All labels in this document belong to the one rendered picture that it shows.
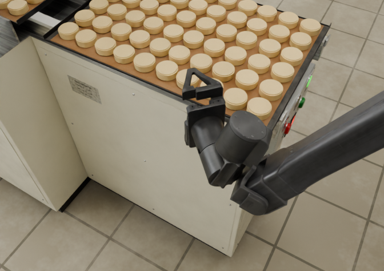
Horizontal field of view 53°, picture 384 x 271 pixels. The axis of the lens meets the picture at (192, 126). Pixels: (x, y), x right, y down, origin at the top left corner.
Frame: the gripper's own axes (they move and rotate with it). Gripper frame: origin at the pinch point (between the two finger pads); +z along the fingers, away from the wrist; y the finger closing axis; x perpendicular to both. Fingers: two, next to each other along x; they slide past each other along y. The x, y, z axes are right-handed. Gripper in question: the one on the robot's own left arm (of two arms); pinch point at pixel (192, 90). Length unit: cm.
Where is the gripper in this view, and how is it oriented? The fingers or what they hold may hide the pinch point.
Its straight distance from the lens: 72.4
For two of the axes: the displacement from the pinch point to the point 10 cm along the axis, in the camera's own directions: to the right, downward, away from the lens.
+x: 9.6, -2.2, 1.5
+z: -2.6, -7.5, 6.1
